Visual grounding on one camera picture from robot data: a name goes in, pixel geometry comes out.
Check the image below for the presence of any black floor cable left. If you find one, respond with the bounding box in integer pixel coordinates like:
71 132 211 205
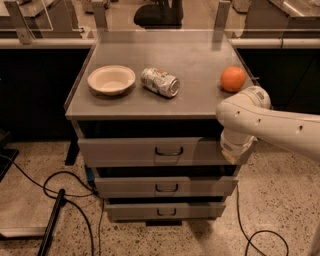
0 153 106 256

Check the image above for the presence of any grey drawer cabinet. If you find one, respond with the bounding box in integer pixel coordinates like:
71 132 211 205
63 29 273 228

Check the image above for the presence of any crushed silver soda can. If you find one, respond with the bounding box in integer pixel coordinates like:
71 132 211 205
140 68 180 98

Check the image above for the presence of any black floor bar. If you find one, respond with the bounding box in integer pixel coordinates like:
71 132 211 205
37 189 65 256

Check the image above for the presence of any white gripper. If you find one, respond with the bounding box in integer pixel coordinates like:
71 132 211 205
220 129 256 164

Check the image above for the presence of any black office chair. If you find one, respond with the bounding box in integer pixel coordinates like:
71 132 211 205
134 0 184 29

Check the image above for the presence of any orange fruit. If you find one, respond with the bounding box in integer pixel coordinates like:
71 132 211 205
220 66 246 92

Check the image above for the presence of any grey top drawer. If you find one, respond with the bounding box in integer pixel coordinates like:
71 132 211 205
78 137 229 167

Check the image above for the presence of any black floor cable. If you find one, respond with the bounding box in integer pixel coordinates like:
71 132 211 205
0 153 106 256
235 185 290 256

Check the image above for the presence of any grey drawer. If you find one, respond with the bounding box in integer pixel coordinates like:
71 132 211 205
78 137 229 167
105 202 225 222
95 176 237 198

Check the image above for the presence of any grey bottom drawer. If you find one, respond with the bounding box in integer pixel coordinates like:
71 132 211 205
105 202 225 222

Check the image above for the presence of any white paper bowl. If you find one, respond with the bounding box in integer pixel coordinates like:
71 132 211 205
87 65 136 96

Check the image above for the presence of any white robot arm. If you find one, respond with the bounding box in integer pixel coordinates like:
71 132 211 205
216 86 320 164

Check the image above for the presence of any white horizontal rail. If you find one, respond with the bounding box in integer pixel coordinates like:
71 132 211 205
0 37 320 50

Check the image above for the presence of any black floor cable right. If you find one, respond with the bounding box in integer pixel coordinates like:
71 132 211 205
235 185 290 256

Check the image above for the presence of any grey middle drawer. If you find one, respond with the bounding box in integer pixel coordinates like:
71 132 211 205
95 176 237 198

